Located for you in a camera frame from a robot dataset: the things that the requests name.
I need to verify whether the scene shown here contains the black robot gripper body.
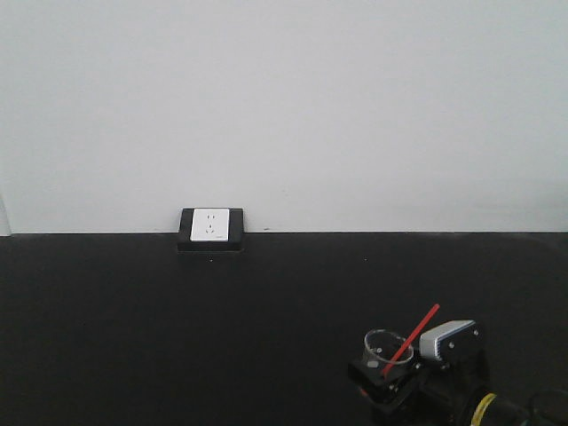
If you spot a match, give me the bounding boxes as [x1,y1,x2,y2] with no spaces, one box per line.
[347,350,444,415]

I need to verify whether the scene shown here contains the red stirring rod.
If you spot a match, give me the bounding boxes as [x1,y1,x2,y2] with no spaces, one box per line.
[382,304,440,378]

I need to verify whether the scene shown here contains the clear glass beaker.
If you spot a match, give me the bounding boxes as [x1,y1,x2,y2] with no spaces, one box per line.
[362,329,414,369]

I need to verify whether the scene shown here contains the black socket mounting box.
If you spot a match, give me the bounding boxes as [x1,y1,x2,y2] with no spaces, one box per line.
[177,208,244,253]

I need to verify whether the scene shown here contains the white wall power socket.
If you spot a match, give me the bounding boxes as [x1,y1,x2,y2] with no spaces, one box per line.
[190,209,230,242]

